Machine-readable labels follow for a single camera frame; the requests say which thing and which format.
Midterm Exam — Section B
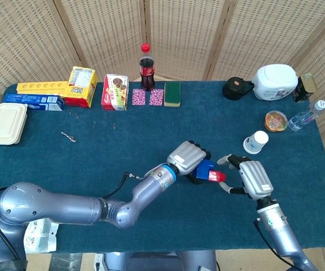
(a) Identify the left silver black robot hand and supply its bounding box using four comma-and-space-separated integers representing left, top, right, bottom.
166, 140, 213, 186

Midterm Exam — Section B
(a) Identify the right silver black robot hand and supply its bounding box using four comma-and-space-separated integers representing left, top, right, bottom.
217, 154, 275, 201

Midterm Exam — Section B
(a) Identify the blue toy block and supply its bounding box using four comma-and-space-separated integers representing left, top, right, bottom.
195, 159, 216, 181

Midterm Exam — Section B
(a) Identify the red toy block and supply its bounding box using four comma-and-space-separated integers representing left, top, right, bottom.
208, 171, 227, 182

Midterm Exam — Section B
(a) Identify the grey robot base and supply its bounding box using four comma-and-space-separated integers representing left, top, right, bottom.
94, 250, 217, 271

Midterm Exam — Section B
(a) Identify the blue tablecloth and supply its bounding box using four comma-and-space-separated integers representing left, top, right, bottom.
0, 81, 325, 253

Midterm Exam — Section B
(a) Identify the white paper cup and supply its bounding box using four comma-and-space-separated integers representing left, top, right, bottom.
243, 130, 270, 155

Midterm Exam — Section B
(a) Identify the orange jelly cup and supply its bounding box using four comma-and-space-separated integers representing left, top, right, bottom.
264, 110, 289, 133

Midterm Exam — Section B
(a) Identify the green yellow sponge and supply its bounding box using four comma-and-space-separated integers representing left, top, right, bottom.
164, 82, 181, 107

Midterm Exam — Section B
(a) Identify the purple patterned card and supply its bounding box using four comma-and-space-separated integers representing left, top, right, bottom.
149, 88, 165, 107
131, 88, 147, 106

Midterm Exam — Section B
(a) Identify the clear water bottle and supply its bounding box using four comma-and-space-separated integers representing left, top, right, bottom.
288, 99, 325, 132

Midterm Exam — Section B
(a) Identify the cola bottle with red cap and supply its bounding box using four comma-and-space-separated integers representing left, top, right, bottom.
138, 42, 156, 91

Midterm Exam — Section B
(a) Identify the red white snack box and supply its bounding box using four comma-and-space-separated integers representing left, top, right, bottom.
101, 73, 130, 111

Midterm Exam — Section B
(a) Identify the white wet wipes tub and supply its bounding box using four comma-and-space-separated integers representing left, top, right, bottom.
251, 64, 299, 100

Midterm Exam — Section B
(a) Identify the dark can with gold lid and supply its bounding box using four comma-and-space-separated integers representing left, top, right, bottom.
292, 73, 318, 103

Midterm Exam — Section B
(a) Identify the woven bamboo folding screen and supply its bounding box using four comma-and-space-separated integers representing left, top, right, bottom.
0, 0, 325, 255

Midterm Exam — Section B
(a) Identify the yellow red UPO box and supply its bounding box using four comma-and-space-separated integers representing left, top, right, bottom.
63, 66, 99, 108

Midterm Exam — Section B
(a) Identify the long yellow box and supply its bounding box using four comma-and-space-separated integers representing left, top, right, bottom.
16, 81, 69, 98

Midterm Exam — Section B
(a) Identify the long blue box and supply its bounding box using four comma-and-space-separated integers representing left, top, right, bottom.
3, 93, 65, 111

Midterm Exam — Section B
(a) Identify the beige lidded food container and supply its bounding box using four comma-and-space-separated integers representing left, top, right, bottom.
0, 102, 28, 146

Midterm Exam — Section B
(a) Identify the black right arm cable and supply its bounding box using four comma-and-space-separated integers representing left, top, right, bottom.
253, 218, 296, 268

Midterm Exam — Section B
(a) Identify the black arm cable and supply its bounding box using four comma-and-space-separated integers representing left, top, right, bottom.
253, 218, 296, 268
103, 172, 147, 199

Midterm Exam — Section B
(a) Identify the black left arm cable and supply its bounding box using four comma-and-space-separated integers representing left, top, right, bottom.
103, 172, 147, 199

